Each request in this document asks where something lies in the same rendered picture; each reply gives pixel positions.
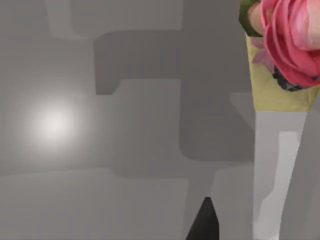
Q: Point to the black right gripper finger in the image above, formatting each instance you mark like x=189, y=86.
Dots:
x=206, y=222

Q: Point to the white vase with pink flowers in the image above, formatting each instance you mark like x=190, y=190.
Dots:
x=277, y=100

